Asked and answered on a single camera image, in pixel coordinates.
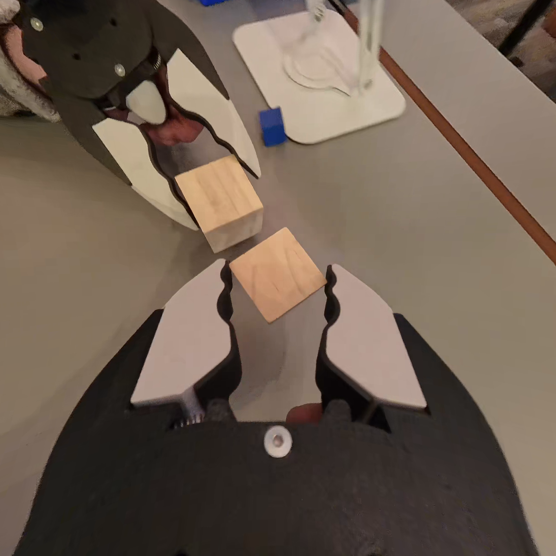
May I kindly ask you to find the large plain wooden cube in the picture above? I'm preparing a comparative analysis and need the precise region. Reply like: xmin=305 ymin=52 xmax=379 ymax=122
xmin=175 ymin=156 xmax=264 ymax=253

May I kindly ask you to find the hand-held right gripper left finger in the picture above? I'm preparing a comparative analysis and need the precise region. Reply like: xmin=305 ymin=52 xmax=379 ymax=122
xmin=130 ymin=259 xmax=242 ymax=420

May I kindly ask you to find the medium plain wooden cube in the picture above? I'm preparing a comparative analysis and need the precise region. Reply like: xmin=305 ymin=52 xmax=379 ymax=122
xmin=229 ymin=227 xmax=327 ymax=324

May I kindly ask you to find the person's left hand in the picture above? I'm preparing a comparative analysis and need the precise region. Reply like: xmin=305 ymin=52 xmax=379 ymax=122
xmin=141 ymin=104 xmax=205 ymax=147

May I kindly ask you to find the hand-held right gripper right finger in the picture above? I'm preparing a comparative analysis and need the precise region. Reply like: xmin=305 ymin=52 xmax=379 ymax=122
xmin=316 ymin=264 xmax=427 ymax=422

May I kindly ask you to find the small blue wooden cube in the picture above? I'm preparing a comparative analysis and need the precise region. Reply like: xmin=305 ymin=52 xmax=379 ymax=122
xmin=259 ymin=107 xmax=288 ymax=147

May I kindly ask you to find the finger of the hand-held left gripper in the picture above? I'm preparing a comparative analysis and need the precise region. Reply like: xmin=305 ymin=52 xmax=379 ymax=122
xmin=167 ymin=48 xmax=261 ymax=180
xmin=92 ymin=117 xmax=200 ymax=231

